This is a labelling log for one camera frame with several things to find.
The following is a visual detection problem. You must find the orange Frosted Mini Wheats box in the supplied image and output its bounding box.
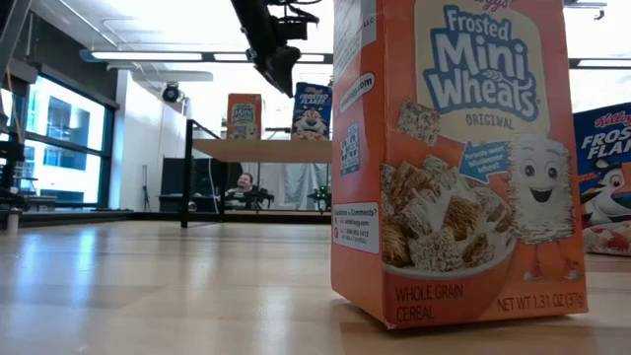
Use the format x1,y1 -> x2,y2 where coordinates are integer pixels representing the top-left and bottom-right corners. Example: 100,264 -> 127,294
226,93 -> 264,141
330,0 -> 589,330

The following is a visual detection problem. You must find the blue Frosted Flakes box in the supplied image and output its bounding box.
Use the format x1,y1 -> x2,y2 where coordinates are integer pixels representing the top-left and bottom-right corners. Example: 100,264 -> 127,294
291,82 -> 333,142
573,102 -> 631,257

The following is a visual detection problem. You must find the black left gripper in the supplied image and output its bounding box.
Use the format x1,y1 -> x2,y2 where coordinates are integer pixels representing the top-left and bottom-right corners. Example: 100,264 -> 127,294
230,0 -> 321,99

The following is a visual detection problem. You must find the small white post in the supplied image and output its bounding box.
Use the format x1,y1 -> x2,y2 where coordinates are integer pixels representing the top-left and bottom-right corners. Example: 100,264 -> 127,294
5,206 -> 21,236

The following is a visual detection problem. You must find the long ceiling light fixture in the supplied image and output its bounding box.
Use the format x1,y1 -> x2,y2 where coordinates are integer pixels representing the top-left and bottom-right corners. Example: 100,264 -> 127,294
80,48 -> 631,69

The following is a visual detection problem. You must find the wooden shelf with black frame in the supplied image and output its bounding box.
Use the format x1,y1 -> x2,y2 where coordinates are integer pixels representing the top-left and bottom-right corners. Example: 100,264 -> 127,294
180,118 -> 332,230

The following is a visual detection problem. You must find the black equipment stand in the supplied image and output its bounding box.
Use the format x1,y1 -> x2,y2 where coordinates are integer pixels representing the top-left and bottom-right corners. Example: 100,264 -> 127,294
0,140 -> 27,213

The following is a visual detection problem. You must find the person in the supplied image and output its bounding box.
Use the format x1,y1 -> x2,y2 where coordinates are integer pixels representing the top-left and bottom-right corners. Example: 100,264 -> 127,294
227,172 -> 257,208

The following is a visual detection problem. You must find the window with dark frame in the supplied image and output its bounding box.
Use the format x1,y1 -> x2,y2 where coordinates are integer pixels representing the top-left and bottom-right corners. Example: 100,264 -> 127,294
0,73 -> 119,211

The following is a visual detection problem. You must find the yellow cable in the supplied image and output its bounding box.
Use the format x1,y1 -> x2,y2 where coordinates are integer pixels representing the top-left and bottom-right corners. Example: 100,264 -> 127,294
4,63 -> 24,144

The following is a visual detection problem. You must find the white hanging cloth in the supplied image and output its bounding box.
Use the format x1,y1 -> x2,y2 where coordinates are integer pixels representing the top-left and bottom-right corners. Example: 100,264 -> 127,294
241,162 -> 332,211

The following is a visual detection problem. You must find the thin black tripod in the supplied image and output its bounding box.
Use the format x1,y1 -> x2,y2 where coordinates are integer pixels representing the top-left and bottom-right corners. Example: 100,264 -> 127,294
140,165 -> 152,212

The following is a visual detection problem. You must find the black aluminium table frame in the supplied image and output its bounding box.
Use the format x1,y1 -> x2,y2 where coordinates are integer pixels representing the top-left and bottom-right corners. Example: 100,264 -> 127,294
19,210 -> 332,229

